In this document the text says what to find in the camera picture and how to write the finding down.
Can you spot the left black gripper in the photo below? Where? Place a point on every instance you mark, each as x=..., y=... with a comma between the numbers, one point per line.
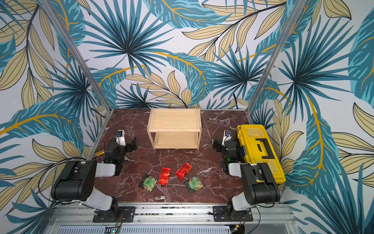
x=130, y=148

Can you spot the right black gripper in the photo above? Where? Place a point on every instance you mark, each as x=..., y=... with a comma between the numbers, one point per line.
x=218, y=145

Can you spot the red tea bag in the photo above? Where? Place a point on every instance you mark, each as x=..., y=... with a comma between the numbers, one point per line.
x=164, y=176
x=183, y=171

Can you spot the green tea bag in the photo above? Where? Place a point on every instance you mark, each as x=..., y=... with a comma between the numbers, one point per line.
x=147, y=182
x=193, y=184

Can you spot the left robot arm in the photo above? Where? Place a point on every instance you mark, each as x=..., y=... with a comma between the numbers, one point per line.
x=76, y=181

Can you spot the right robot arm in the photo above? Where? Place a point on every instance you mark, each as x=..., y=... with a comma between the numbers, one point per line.
x=259, y=185

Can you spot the wooden two-tier shelf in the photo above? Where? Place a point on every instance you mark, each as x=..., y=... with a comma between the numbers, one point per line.
x=175, y=128

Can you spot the yellow utility knife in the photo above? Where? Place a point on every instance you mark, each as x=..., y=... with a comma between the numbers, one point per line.
x=100, y=153

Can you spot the yellow black toolbox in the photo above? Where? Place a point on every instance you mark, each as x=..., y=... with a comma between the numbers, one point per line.
x=255, y=147

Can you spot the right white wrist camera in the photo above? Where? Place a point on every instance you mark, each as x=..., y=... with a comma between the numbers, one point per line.
x=227, y=136

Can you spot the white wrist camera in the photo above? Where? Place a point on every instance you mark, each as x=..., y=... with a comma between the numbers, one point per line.
x=227, y=136
x=120, y=137

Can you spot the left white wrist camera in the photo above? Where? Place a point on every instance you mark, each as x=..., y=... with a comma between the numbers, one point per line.
x=120, y=137

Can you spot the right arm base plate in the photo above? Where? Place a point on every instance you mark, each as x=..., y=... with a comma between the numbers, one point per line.
x=228, y=214

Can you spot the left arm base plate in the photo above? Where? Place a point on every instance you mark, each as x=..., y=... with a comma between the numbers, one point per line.
x=120, y=214

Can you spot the aluminium front rail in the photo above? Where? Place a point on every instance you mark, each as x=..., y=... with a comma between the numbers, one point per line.
x=174, y=218

